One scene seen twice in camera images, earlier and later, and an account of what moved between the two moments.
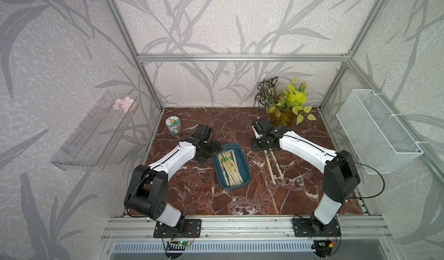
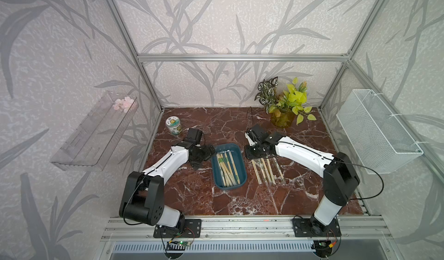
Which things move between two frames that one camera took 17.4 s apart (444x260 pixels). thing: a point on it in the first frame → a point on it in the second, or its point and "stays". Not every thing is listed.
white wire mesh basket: [378, 142] stays
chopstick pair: [276, 164] stays
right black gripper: [254, 147] → [248, 155]
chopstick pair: [269, 166] stays
